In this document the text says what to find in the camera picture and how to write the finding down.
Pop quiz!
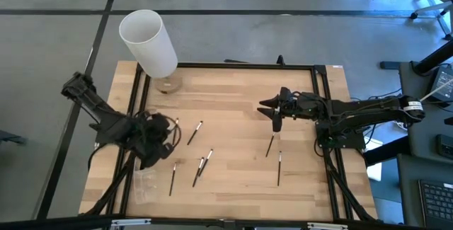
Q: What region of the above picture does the white paper sheet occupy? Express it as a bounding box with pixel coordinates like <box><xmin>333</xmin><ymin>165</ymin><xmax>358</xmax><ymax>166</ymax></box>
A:
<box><xmin>363</xmin><ymin>136</ymin><xmax>384</xmax><ymax>183</ymax></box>

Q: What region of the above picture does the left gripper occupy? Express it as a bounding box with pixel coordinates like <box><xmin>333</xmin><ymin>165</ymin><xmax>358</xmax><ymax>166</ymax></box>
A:
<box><xmin>131</xmin><ymin>111</ymin><xmax>176</xmax><ymax>169</ymax></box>

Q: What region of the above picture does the black laptop keyboard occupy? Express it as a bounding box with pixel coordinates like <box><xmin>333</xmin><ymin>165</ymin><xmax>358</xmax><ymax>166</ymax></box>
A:
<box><xmin>418</xmin><ymin>179</ymin><xmax>453</xmax><ymax>229</ymax></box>

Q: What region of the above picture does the black gantry post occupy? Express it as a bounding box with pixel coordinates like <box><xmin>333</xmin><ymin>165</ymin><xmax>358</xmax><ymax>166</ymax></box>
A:
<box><xmin>413</xmin><ymin>40</ymin><xmax>453</xmax><ymax>76</ymax></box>

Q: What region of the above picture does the dark tablet device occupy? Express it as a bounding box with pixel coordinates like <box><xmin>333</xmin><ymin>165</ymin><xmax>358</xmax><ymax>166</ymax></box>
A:
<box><xmin>429</xmin><ymin>66</ymin><xmax>453</xmax><ymax>104</ymax></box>

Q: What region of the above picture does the black floor object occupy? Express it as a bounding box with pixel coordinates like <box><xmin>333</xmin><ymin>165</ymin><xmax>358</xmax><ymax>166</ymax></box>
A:
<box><xmin>0</xmin><ymin>129</ymin><xmax>28</xmax><ymax>146</ymax></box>

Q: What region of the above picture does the small black desk device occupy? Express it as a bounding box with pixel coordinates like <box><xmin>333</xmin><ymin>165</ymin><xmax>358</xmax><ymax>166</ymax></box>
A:
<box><xmin>435</xmin><ymin>133</ymin><xmax>453</xmax><ymax>159</ymax></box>

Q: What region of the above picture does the white office chair base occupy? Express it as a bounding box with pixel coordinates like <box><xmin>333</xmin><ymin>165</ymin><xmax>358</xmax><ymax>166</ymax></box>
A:
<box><xmin>409</xmin><ymin>0</ymin><xmax>453</xmax><ymax>42</ymax></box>

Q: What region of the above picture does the white cable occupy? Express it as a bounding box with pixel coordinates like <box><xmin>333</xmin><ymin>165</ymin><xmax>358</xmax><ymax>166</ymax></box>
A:
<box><xmin>420</xmin><ymin>79</ymin><xmax>453</xmax><ymax>103</ymax></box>

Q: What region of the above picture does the grey side desk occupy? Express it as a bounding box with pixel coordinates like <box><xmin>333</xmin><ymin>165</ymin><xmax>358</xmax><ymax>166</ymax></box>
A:
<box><xmin>396</xmin><ymin>61</ymin><xmax>453</xmax><ymax>230</ymax></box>

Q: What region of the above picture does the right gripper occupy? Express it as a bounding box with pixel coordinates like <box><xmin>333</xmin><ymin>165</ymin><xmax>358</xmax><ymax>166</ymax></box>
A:
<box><xmin>256</xmin><ymin>86</ymin><xmax>321</xmax><ymax>121</ymax></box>

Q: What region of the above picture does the white cylindrical cup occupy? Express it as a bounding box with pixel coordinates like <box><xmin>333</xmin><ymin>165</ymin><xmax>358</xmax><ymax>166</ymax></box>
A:
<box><xmin>118</xmin><ymin>8</ymin><xmax>184</xmax><ymax>95</ymax></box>

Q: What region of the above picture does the clear acrylic organizer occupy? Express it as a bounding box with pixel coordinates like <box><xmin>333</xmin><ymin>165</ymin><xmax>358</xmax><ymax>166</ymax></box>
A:
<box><xmin>133</xmin><ymin>167</ymin><xmax>159</xmax><ymax>205</ymax></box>

